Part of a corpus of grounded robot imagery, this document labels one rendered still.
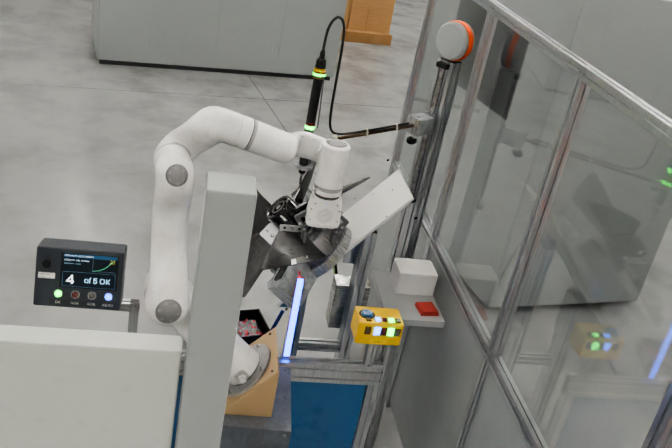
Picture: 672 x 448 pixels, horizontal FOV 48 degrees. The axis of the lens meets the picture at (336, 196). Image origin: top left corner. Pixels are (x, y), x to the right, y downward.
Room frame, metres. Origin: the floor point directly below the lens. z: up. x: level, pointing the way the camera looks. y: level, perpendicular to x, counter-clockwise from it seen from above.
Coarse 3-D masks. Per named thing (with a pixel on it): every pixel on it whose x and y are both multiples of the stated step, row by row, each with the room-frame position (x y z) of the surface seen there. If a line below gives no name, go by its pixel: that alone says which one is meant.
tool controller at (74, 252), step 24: (48, 240) 2.03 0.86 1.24; (72, 240) 2.07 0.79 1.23; (48, 264) 1.95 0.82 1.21; (72, 264) 1.97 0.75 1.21; (96, 264) 1.99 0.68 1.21; (120, 264) 2.01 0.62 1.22; (48, 288) 1.94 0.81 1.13; (72, 288) 1.95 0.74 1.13; (96, 288) 1.97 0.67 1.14; (120, 288) 1.99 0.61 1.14
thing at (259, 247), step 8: (256, 240) 2.56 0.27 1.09; (264, 240) 2.56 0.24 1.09; (256, 248) 2.54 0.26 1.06; (264, 248) 2.54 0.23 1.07; (248, 256) 2.52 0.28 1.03; (256, 256) 2.52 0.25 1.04; (264, 256) 2.52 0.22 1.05; (248, 264) 2.50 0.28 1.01; (256, 264) 2.50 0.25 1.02; (248, 272) 2.48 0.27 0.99; (256, 272) 2.48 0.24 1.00; (248, 280) 2.46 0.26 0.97; (248, 288) 2.43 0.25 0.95
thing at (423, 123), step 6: (414, 114) 2.99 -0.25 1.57; (420, 114) 3.01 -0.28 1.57; (426, 114) 3.02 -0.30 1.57; (432, 114) 3.02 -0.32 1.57; (408, 120) 2.97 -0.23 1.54; (414, 120) 2.95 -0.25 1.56; (420, 120) 2.93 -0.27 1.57; (426, 120) 2.95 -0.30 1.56; (432, 120) 2.98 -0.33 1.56; (414, 126) 2.95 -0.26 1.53; (420, 126) 2.93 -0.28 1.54; (426, 126) 2.96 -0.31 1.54; (432, 126) 2.99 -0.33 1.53; (414, 132) 2.94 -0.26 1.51; (420, 132) 2.94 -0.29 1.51; (426, 132) 2.97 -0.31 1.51
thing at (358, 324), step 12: (360, 312) 2.23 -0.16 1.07; (384, 312) 2.26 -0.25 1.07; (396, 312) 2.28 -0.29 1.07; (360, 324) 2.18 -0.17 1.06; (372, 324) 2.18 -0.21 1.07; (384, 324) 2.19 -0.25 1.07; (396, 324) 2.21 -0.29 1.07; (360, 336) 2.18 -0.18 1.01; (372, 336) 2.19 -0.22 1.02; (384, 336) 2.20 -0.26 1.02; (396, 336) 2.21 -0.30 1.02
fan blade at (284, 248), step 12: (276, 240) 2.43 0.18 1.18; (288, 240) 2.42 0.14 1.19; (300, 240) 2.44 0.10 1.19; (276, 252) 2.35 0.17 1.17; (288, 252) 2.34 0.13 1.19; (300, 252) 2.35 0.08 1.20; (312, 252) 2.35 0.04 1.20; (264, 264) 2.29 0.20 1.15; (276, 264) 2.28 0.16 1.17; (288, 264) 2.27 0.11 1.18
